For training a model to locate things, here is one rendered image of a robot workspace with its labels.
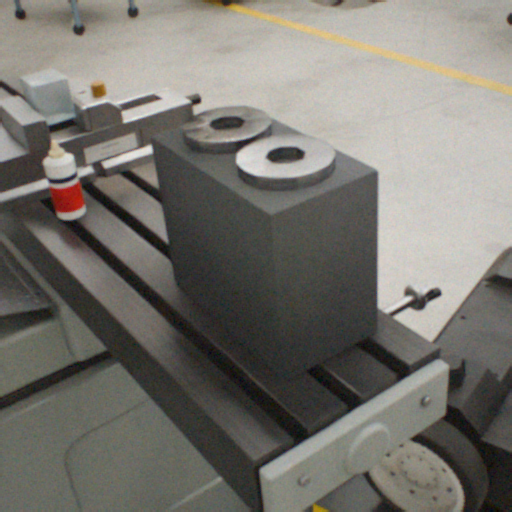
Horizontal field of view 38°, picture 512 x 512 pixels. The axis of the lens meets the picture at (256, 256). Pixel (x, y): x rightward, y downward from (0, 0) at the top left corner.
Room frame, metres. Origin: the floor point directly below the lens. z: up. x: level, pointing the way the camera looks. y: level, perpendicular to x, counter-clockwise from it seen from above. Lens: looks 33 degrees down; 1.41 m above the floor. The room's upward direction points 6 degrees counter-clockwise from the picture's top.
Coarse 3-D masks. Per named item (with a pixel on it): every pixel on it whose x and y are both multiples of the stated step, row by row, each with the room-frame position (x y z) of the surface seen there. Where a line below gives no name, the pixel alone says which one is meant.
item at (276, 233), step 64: (192, 128) 0.70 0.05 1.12; (256, 128) 0.68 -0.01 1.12; (192, 192) 0.65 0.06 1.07; (256, 192) 0.57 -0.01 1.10; (320, 192) 0.56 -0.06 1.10; (192, 256) 0.67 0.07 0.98; (256, 256) 0.56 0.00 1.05; (320, 256) 0.56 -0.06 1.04; (256, 320) 0.57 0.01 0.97; (320, 320) 0.56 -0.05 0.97
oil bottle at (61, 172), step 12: (60, 156) 0.91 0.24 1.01; (72, 156) 0.92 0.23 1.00; (48, 168) 0.90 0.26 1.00; (60, 168) 0.90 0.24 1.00; (72, 168) 0.91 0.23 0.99; (48, 180) 0.90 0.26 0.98; (60, 180) 0.90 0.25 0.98; (72, 180) 0.90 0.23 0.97; (60, 192) 0.90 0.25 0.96; (72, 192) 0.90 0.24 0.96; (60, 204) 0.90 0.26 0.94; (72, 204) 0.90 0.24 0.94; (60, 216) 0.90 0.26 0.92; (72, 216) 0.90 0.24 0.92
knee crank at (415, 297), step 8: (408, 288) 1.20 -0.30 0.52; (416, 288) 1.19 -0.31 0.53; (424, 288) 1.21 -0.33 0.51; (432, 288) 1.21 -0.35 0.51; (408, 296) 1.19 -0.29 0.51; (416, 296) 1.18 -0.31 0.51; (424, 296) 1.18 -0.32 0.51; (432, 296) 1.21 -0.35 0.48; (440, 296) 1.22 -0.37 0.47; (392, 304) 1.17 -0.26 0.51; (400, 304) 1.17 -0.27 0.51; (408, 304) 1.17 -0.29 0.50; (416, 304) 1.18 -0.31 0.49; (424, 304) 1.17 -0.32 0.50; (392, 312) 1.15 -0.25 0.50
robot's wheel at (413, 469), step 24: (432, 432) 0.75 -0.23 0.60; (456, 432) 0.75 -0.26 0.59; (384, 456) 0.80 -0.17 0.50; (408, 456) 0.78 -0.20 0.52; (432, 456) 0.73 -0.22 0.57; (456, 456) 0.72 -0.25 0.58; (480, 456) 0.73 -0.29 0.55; (384, 480) 0.79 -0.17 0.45; (408, 480) 0.77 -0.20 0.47; (432, 480) 0.75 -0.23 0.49; (456, 480) 0.71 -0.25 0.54; (480, 480) 0.71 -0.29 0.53; (408, 504) 0.76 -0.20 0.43; (432, 504) 0.75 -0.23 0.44; (456, 504) 0.71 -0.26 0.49; (480, 504) 0.70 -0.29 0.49
